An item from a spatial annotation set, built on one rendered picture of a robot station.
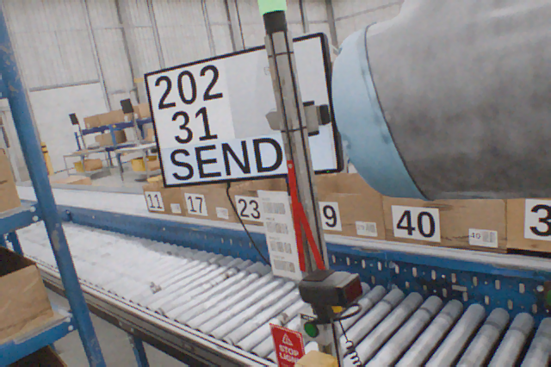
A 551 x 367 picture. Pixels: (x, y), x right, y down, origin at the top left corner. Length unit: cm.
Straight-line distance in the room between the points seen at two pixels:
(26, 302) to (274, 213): 49
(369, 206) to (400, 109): 122
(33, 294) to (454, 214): 111
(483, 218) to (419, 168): 106
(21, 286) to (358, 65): 67
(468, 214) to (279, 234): 65
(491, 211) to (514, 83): 109
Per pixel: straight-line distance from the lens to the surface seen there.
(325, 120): 92
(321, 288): 83
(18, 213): 77
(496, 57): 28
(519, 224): 135
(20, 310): 84
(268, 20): 85
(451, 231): 141
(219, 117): 105
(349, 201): 155
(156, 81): 115
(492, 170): 30
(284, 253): 94
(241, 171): 104
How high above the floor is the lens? 145
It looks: 13 degrees down
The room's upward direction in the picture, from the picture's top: 10 degrees counter-clockwise
